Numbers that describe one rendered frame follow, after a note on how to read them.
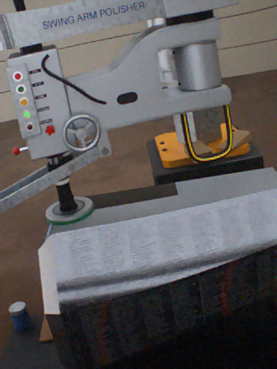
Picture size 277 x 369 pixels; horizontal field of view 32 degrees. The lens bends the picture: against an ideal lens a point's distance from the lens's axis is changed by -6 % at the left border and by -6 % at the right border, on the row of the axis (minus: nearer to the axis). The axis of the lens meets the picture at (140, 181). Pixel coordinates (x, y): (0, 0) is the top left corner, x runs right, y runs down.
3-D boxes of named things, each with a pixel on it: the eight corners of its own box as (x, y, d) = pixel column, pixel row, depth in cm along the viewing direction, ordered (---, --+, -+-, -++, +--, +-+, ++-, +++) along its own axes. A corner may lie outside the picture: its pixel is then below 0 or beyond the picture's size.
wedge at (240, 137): (238, 137, 278) (237, 129, 276) (252, 139, 270) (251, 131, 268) (217, 148, 267) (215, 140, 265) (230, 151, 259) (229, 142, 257)
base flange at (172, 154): (155, 141, 309) (153, 133, 307) (231, 128, 308) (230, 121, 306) (163, 170, 263) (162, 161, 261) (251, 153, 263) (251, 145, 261)
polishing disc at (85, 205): (56, 200, 226) (55, 198, 225) (99, 198, 220) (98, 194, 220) (39, 222, 207) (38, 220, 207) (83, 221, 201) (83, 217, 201)
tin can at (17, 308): (27, 330, 271) (21, 312, 266) (11, 330, 274) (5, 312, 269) (34, 319, 280) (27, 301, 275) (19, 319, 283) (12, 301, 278)
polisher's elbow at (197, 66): (176, 84, 216) (169, 43, 209) (218, 78, 215) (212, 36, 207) (180, 93, 199) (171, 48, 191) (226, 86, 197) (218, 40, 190)
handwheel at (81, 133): (100, 141, 199) (94, 105, 193) (105, 147, 190) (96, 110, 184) (65, 150, 197) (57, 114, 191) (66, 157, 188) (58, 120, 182)
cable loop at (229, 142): (234, 154, 223) (225, 87, 211) (237, 156, 219) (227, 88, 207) (187, 165, 220) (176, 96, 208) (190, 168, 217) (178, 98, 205)
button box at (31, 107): (41, 132, 189) (25, 63, 179) (41, 133, 187) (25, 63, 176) (22, 137, 188) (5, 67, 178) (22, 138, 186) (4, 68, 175)
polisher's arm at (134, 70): (220, 116, 224) (204, 11, 206) (239, 129, 203) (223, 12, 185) (61, 154, 215) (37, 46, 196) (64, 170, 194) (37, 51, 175)
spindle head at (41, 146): (111, 132, 217) (91, 35, 200) (119, 146, 197) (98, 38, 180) (32, 152, 213) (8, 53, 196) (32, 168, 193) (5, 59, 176)
